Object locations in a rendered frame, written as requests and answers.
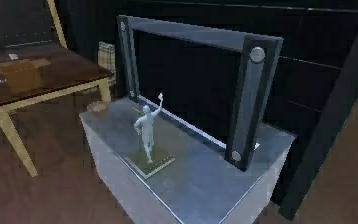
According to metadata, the grey television stand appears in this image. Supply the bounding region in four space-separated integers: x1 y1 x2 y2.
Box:
79 96 297 224

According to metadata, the brown wooden table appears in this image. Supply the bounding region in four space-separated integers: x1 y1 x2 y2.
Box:
0 42 115 178

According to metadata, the brown bowl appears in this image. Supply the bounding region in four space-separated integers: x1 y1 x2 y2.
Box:
86 100 111 117

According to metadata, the plaid bin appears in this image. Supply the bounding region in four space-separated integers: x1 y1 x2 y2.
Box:
97 40 117 78

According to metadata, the grey framed television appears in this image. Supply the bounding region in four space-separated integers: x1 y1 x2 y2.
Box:
115 14 284 172

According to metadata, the white figure statue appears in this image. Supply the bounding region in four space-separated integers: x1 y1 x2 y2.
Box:
124 92 176 180

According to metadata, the brown cardboard box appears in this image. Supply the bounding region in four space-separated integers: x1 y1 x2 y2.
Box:
0 57 52 94

